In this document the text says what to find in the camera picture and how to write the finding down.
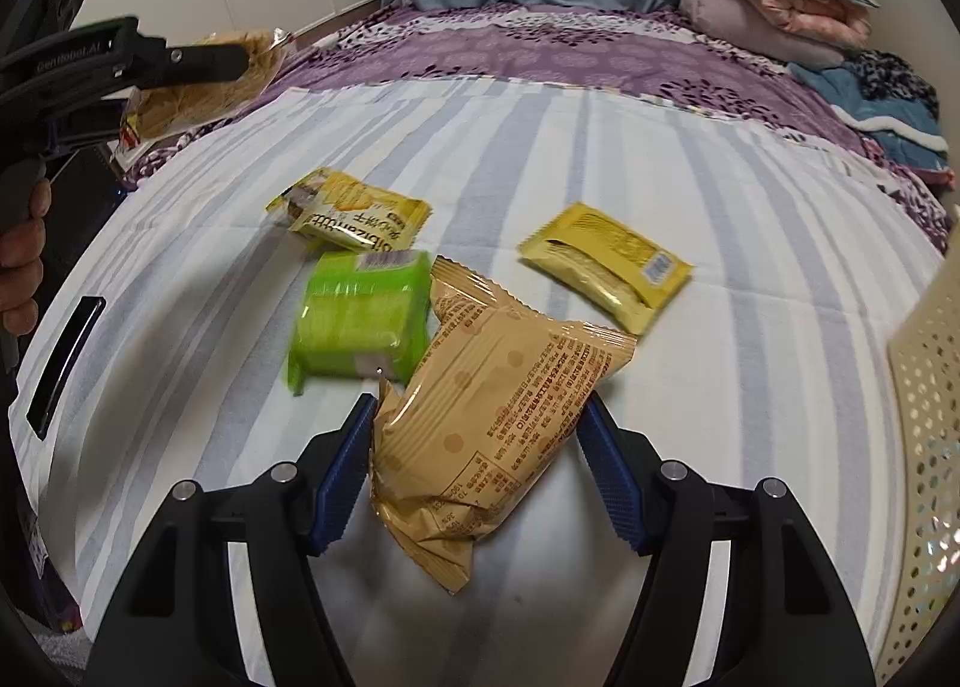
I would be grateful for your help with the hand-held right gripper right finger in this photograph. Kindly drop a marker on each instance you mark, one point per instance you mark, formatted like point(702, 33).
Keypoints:
point(611, 477)

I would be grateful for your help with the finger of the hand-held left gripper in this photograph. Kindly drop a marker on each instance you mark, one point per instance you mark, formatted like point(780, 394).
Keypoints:
point(210, 61)

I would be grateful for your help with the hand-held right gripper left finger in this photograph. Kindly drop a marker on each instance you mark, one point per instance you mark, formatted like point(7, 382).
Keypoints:
point(345, 477)

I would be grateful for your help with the clear-wrapped cake packet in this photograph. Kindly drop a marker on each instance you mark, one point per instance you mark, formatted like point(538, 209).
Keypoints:
point(187, 109)

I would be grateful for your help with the tan snack packet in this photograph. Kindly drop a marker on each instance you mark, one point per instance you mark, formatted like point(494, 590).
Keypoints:
point(480, 424)

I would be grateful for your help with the light green snack packet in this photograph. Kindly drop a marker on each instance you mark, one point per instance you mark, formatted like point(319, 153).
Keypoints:
point(352, 312)

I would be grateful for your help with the yellow biscuit packet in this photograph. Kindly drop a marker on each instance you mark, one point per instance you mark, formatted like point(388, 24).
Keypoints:
point(352, 207)

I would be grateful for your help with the yellow snack packet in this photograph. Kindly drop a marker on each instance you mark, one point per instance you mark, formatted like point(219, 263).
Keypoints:
point(600, 252)

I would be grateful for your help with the cream perforated plastic basket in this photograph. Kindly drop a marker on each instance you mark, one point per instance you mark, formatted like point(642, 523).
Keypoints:
point(926, 447)

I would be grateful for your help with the person's left hand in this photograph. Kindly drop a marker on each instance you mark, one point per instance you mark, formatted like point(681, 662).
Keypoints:
point(22, 259)

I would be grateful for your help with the striped bedsheet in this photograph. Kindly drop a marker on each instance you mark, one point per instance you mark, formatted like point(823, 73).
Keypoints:
point(750, 394)

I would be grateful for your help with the black rectangular bar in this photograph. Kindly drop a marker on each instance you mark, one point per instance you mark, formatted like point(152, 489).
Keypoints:
point(64, 372)

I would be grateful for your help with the purple floral blanket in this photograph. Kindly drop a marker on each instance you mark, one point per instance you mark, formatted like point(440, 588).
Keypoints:
point(562, 49)

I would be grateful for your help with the blue fleece cloth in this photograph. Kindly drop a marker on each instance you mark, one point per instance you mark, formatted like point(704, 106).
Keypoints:
point(900, 124)

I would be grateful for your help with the pink folded quilt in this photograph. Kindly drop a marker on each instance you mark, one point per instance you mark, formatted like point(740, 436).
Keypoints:
point(750, 27)

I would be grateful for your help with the leopard print cloth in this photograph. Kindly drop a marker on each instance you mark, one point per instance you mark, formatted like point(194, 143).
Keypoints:
point(892, 76)

